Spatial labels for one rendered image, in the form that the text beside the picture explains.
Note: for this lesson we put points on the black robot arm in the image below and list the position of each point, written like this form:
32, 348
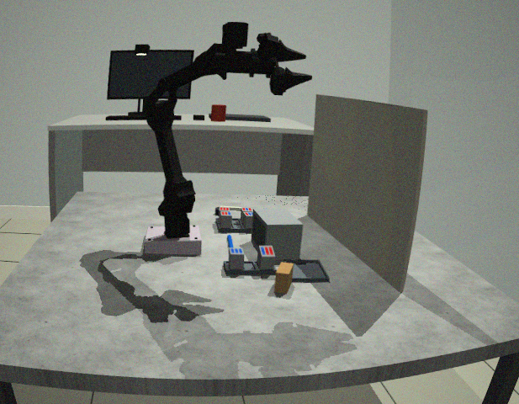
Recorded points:
218, 59

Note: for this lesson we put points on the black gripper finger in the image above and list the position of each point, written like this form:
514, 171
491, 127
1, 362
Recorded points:
295, 78
286, 54

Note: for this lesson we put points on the grey flat panel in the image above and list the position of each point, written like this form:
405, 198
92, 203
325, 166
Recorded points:
365, 179

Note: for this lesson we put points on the tan rectangular block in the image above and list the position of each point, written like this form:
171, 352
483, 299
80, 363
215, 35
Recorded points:
284, 277

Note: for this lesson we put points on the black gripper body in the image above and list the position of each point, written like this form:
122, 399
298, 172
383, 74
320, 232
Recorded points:
276, 73

